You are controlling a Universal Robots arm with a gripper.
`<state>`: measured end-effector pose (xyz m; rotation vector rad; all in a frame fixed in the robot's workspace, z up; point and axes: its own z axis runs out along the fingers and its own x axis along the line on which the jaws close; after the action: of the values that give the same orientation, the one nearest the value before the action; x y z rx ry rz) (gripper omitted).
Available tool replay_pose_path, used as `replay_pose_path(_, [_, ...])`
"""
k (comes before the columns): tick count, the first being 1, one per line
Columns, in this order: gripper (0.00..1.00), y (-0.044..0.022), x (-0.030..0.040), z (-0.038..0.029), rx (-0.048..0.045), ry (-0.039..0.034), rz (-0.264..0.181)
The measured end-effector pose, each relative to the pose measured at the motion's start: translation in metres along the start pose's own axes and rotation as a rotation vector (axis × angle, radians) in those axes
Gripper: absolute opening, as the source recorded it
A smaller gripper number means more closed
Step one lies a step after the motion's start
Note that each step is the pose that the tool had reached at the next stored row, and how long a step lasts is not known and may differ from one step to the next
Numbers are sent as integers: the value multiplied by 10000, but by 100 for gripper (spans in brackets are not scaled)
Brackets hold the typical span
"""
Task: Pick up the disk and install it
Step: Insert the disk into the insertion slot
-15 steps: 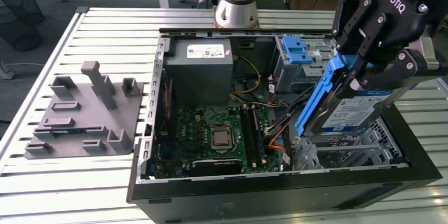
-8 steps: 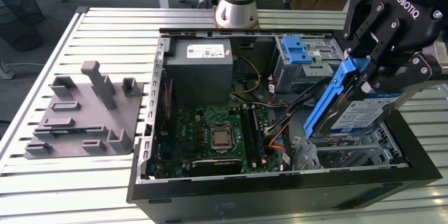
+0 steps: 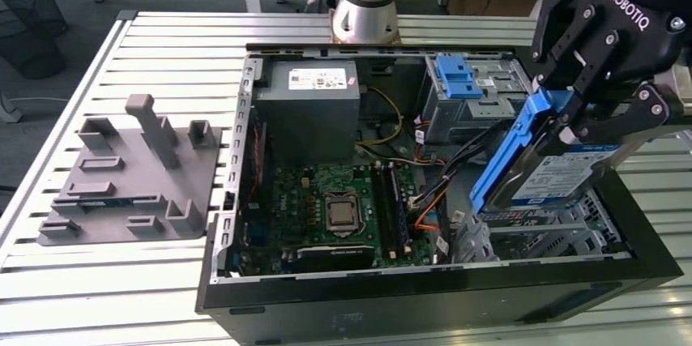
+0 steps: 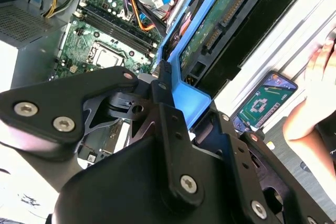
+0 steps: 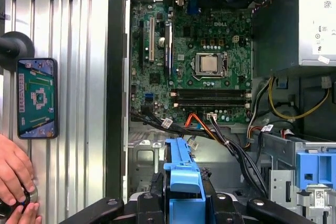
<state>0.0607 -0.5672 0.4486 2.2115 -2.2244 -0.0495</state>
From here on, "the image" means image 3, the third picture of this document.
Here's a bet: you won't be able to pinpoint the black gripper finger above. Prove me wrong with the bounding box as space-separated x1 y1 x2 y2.
531 0 624 98
539 83 684 157

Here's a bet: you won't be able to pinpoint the hard disk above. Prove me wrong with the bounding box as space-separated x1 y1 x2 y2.
468 86 623 216

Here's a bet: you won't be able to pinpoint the silver disk bay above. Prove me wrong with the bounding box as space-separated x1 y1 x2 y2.
451 195 623 265

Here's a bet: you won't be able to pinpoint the blue drive cage latch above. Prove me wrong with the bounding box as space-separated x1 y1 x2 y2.
435 55 489 100

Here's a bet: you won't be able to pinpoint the silver optical drive cage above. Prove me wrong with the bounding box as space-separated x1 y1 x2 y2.
420 53 541 147

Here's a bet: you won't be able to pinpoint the black RAM stick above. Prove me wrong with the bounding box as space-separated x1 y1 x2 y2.
387 161 415 252

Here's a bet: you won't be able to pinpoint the green motherboard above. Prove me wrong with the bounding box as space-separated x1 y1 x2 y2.
237 161 433 276

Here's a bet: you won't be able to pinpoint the grey power supply unit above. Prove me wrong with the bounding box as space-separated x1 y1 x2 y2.
252 59 363 167

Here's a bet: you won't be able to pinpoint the CPU socket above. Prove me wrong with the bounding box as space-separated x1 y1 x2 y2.
320 189 367 241

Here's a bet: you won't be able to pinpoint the silver CPU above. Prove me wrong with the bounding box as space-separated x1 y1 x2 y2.
328 199 357 229

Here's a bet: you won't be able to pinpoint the black PC case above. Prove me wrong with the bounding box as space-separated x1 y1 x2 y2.
193 42 685 346

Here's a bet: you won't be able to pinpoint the black graphics card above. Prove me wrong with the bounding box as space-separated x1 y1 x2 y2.
293 241 379 274

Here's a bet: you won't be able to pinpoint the grey parts rack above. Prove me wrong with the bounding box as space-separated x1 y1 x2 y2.
35 92 224 248

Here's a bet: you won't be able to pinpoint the black mesh wastebasket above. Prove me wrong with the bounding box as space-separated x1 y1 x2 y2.
0 0 71 80

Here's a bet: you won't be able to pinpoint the grey stand foot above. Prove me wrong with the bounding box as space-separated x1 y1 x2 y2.
0 92 25 124

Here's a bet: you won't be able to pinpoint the black wire bundle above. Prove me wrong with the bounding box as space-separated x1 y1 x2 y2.
409 113 515 220

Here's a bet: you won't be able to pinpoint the yellow wire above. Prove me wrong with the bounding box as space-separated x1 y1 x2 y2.
355 85 407 147

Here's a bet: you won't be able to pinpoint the grey power supply wire bundle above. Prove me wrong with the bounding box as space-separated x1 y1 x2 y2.
355 141 453 168

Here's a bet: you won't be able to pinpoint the orange red wires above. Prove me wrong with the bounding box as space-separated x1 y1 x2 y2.
413 203 445 234

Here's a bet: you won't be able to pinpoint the red black twisted fan wire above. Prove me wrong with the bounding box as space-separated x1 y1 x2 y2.
240 122 271 209

